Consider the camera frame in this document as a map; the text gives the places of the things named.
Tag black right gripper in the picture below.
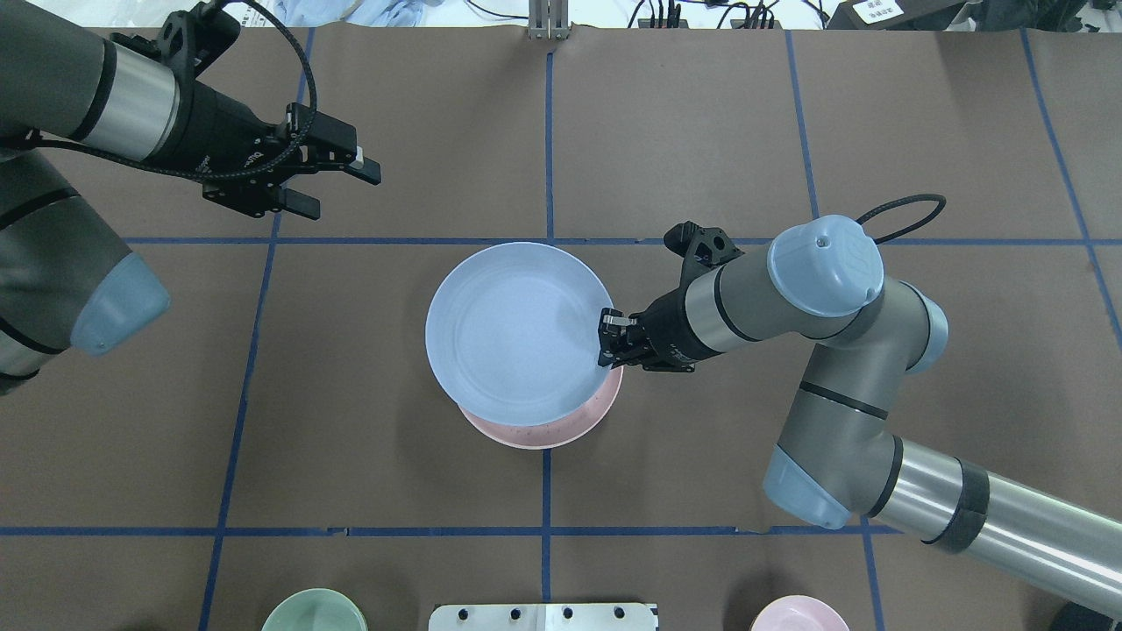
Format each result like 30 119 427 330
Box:
598 221 744 374

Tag blue plate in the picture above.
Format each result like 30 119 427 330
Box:
424 241 613 427

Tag green bowl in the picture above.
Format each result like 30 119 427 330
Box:
260 588 369 630

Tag blue cloth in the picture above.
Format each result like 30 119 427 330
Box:
272 1 444 27

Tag dark blue pot with lid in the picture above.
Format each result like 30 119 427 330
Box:
1048 602 1121 631

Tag pink bowl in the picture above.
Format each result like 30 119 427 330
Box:
749 595 849 630

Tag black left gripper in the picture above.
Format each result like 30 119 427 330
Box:
110 9 381 221

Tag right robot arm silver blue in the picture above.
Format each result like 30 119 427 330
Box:
597 214 1121 619

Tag aluminium frame post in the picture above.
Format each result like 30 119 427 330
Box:
528 0 572 42

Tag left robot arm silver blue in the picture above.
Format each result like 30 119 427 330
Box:
1 1 381 394

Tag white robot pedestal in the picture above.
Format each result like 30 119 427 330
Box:
427 602 660 630

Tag pink plate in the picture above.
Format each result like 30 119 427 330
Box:
458 364 625 450

